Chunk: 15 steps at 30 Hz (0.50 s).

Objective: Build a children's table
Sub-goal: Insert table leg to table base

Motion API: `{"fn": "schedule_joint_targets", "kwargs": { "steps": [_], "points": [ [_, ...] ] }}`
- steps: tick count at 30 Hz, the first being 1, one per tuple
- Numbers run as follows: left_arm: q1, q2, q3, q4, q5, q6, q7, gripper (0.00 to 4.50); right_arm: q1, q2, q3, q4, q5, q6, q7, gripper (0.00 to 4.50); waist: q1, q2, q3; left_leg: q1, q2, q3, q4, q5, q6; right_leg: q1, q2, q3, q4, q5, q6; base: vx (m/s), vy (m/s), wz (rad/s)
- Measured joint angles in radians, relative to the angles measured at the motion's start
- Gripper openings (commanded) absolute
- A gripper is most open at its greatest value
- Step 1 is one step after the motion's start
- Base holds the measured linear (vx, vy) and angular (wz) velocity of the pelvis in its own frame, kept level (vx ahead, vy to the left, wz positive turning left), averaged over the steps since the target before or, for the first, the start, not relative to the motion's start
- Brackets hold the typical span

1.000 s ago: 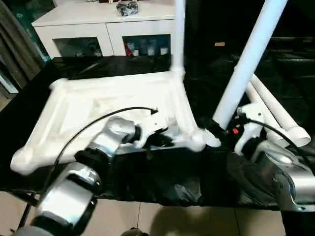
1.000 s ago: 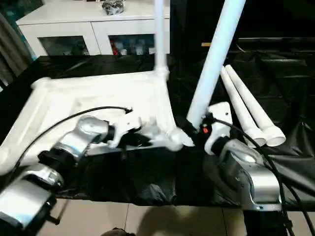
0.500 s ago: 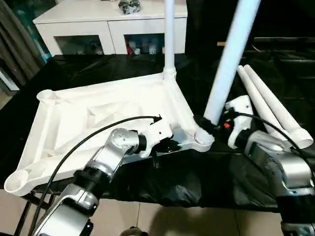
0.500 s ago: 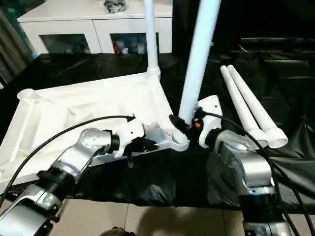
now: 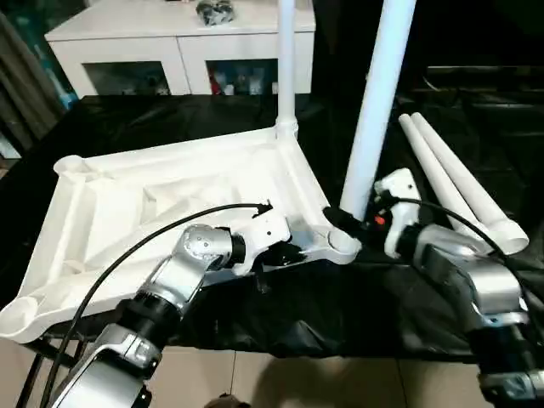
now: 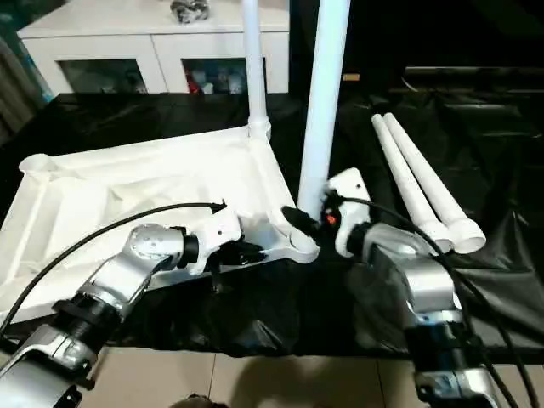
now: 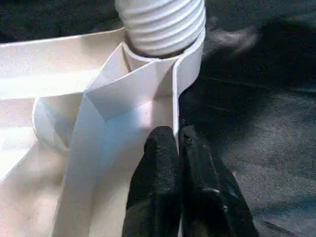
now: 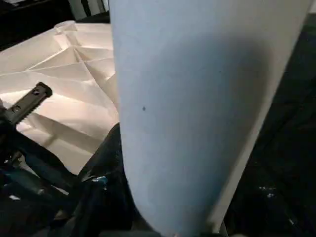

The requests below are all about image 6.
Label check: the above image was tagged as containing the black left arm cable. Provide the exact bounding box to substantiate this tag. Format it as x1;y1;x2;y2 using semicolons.
0;201;230;335

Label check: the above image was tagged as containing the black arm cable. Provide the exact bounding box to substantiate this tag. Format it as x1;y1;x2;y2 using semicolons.
334;194;541;408
0;201;230;335

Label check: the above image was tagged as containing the black glossy mat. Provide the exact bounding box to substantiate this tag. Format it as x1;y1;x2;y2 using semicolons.
0;91;544;366

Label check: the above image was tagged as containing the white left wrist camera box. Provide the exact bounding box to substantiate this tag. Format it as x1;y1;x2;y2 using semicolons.
185;207;242;277

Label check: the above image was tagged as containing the black speaker box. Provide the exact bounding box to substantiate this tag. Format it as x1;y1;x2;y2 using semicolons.
288;0;410;97

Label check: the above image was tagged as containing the white glass-door cabinet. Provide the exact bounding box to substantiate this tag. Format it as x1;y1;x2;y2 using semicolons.
18;0;293;95

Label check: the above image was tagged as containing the grey curtain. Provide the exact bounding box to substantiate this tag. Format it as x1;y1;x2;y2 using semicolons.
0;31;57;135

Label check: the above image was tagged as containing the black left robot foot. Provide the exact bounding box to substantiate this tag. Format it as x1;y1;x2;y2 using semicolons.
177;393;214;408

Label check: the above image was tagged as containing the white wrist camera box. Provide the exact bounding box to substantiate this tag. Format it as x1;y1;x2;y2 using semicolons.
185;207;242;277
324;167;372;259

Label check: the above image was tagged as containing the black glossy tv stand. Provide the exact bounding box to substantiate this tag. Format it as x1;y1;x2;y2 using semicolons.
402;65;544;94

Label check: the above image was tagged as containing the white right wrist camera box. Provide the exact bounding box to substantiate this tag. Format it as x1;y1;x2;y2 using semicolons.
324;167;372;259

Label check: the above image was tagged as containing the white upturned plastic table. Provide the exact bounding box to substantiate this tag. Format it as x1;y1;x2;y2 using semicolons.
0;120;320;329

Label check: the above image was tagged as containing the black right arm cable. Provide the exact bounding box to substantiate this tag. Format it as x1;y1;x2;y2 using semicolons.
334;194;541;408

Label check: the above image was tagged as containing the white plastic table leg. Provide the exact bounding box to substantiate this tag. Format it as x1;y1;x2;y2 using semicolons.
296;0;353;214
370;113;452;252
241;0;274;142
382;111;488;257

